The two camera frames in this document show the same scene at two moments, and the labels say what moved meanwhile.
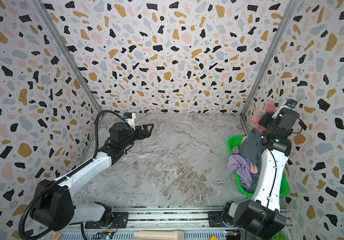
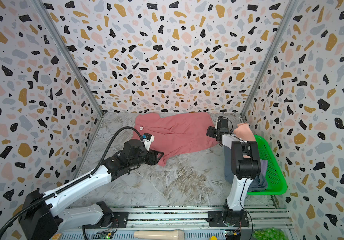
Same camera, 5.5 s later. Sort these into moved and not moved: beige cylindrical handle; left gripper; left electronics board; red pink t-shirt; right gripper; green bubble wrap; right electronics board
Moved: red pink t-shirt; left gripper; right gripper
Not moved: left electronics board; beige cylindrical handle; right electronics board; green bubble wrap
